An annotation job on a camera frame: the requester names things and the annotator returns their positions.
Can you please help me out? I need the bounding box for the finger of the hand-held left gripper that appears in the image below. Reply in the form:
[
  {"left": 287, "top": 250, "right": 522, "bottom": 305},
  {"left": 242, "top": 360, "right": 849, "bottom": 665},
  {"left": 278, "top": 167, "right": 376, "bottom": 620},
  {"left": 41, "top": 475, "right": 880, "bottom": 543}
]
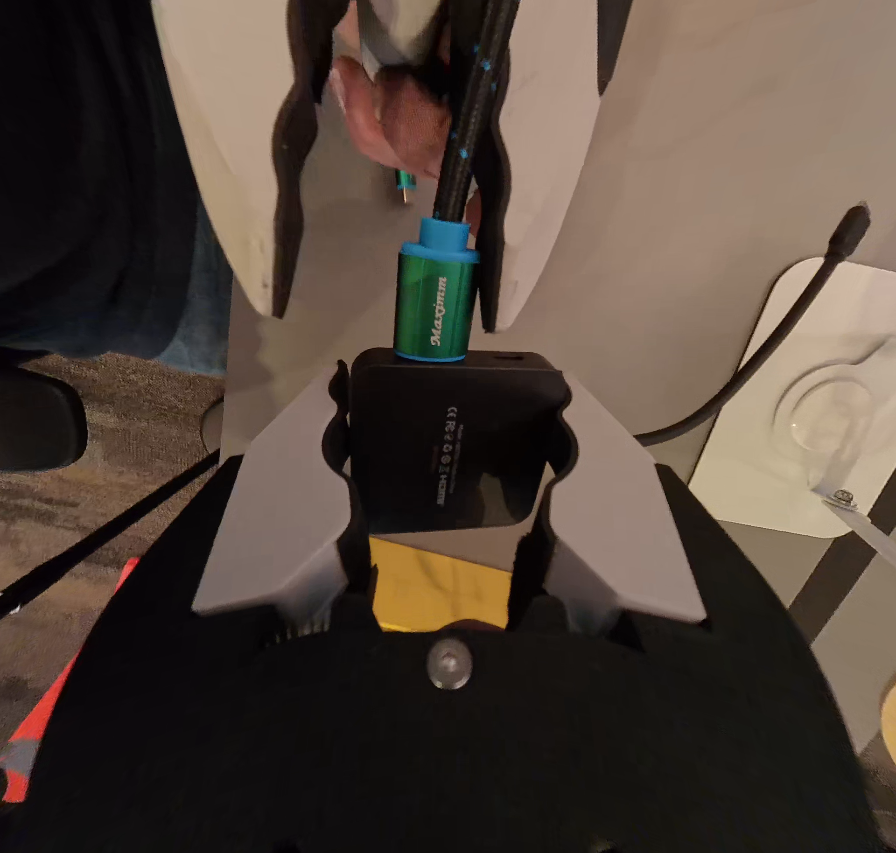
[
  {"left": 451, "top": 0, "right": 607, "bottom": 333},
  {"left": 149, "top": 0, "right": 351, "bottom": 319}
]

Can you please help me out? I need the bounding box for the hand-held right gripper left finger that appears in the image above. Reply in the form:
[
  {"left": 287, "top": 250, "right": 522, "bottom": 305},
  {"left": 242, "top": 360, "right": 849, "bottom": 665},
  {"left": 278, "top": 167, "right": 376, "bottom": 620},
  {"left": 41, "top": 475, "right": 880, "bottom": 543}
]
[{"left": 191, "top": 364, "right": 375, "bottom": 619}]

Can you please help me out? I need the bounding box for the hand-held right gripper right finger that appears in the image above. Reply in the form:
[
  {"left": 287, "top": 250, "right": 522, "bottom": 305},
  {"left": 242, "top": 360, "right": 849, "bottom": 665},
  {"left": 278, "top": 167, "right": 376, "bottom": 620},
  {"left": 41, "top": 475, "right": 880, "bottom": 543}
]
[{"left": 539, "top": 378, "right": 709, "bottom": 624}]

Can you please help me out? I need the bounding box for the yellow plastic bin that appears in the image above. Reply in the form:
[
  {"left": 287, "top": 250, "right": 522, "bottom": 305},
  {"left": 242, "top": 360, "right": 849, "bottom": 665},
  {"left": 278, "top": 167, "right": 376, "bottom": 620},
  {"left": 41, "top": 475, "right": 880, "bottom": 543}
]
[{"left": 367, "top": 531, "right": 519, "bottom": 634}]

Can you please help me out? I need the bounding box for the black hdmi switch box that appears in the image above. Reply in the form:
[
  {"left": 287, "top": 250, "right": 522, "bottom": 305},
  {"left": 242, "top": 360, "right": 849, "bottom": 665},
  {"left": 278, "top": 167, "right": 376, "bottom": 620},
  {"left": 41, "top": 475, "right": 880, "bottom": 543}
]
[{"left": 343, "top": 204, "right": 875, "bottom": 538}]

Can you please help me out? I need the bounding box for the black braided hdmi cable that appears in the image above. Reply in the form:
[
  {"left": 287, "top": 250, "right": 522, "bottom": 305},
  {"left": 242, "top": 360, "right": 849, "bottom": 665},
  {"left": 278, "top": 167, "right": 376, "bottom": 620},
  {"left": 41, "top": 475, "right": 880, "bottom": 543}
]
[{"left": 390, "top": 0, "right": 536, "bottom": 367}]

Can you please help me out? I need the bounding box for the person's left hand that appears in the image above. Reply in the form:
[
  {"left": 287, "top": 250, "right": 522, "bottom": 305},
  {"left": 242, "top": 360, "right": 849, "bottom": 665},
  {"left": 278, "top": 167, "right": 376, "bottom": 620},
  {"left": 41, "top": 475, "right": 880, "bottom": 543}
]
[{"left": 329, "top": 58, "right": 484, "bottom": 234}]

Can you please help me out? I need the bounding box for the person's blue jeans leg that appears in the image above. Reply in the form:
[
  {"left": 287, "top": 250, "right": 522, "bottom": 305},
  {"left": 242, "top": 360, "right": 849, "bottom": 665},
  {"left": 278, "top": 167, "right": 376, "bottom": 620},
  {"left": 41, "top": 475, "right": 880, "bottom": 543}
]
[{"left": 152, "top": 198, "right": 235, "bottom": 375}]

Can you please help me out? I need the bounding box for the black chair with armrest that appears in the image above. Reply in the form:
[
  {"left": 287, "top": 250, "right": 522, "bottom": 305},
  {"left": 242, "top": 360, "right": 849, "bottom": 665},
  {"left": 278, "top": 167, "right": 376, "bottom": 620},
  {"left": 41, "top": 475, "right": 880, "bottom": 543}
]
[{"left": 0, "top": 361, "right": 89, "bottom": 470}]

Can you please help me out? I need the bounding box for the orange floor object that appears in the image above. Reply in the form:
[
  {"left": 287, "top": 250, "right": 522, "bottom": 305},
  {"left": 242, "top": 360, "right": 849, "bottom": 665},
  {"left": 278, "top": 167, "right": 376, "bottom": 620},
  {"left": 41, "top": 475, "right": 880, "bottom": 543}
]
[{"left": 0, "top": 557, "right": 144, "bottom": 808}]

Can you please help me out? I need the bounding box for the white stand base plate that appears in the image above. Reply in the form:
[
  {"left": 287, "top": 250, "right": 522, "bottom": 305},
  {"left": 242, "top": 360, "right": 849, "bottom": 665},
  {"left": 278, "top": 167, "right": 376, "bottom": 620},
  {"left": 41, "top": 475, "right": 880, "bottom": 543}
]
[{"left": 689, "top": 256, "right": 896, "bottom": 577}]

